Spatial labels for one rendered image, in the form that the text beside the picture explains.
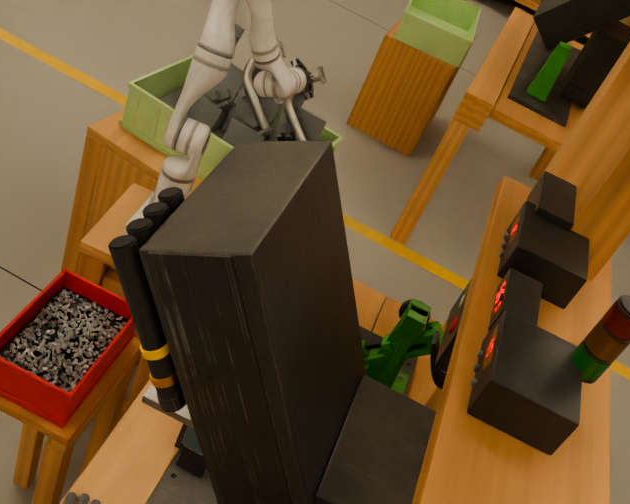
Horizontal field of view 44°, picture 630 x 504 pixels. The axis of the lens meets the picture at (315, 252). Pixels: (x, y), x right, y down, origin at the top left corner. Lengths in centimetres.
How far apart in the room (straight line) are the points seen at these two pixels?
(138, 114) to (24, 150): 128
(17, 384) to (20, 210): 179
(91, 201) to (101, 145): 24
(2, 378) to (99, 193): 110
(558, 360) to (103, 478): 91
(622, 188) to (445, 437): 58
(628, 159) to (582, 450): 50
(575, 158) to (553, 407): 90
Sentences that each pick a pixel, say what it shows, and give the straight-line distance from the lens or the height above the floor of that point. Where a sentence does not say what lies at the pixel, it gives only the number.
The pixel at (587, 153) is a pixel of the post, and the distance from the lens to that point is 187.
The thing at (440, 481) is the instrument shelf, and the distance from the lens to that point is 101.
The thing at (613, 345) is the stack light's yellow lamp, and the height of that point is 168.
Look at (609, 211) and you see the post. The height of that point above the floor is 168.
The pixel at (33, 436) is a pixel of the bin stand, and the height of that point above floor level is 28.
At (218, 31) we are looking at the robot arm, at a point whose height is 145.
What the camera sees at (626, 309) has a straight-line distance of 111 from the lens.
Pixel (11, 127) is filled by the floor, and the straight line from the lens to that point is 395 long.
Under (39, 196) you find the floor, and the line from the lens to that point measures 357.
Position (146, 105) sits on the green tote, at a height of 92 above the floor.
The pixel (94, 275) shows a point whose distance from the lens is 218.
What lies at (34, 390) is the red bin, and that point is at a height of 88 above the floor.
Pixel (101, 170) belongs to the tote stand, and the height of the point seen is 66.
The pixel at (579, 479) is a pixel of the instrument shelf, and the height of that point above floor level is 154.
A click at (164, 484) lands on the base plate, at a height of 90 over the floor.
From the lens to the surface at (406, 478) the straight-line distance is 139.
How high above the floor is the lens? 228
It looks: 38 degrees down
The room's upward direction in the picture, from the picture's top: 25 degrees clockwise
